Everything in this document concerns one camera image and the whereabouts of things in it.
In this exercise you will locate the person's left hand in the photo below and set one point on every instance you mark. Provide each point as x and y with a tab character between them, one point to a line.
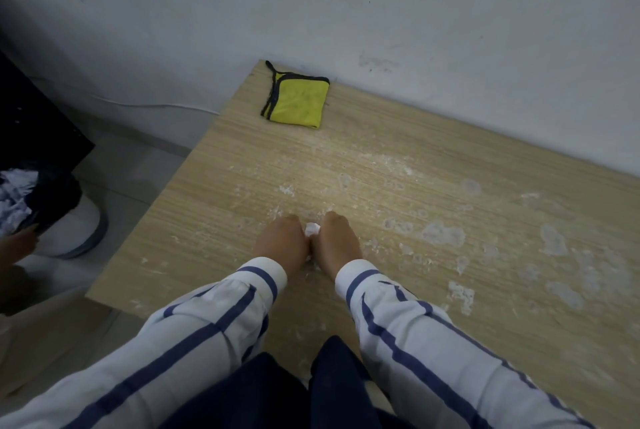
280	241

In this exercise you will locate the person's right hand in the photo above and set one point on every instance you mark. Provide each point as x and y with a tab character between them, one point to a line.
332	243

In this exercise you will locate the white tissue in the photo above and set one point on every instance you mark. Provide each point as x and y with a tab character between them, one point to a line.
312	230

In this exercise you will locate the person's right forearm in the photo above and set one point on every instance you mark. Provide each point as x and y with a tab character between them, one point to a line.
440	353

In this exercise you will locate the person's left forearm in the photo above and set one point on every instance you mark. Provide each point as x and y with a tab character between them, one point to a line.
165	343

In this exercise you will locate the yellow cloth with black trim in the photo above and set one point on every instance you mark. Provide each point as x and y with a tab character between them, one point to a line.
298	100

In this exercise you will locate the dark blue trousers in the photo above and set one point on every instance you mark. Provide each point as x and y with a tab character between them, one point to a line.
295	388

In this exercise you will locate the white waste bin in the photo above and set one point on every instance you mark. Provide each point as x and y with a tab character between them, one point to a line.
75	229

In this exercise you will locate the black bin liner bag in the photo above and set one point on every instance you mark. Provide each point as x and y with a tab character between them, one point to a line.
50	196

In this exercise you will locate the crumpled white paper waste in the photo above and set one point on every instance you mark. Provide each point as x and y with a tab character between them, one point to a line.
15	199

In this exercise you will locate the black furniture panel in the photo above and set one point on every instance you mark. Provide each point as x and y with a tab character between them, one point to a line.
35	119

